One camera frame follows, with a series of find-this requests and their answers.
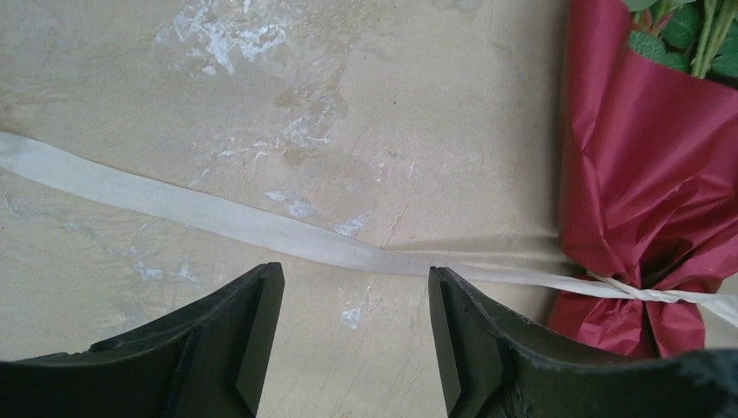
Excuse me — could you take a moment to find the cream ribbon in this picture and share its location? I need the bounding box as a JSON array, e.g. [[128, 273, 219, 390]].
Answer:
[[1, 132, 737, 326]]

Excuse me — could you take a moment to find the dark red wrapping paper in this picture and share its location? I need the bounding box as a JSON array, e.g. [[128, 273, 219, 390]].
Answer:
[[545, 0, 738, 360]]

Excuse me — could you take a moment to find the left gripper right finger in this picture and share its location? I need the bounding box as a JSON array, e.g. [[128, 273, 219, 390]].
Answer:
[[428, 267, 737, 417]]

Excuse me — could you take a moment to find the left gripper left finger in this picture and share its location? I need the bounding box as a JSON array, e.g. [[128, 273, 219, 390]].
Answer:
[[1, 263, 285, 417]]

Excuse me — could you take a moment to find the peach flower stem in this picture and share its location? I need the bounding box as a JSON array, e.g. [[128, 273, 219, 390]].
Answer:
[[624, 0, 737, 83]]

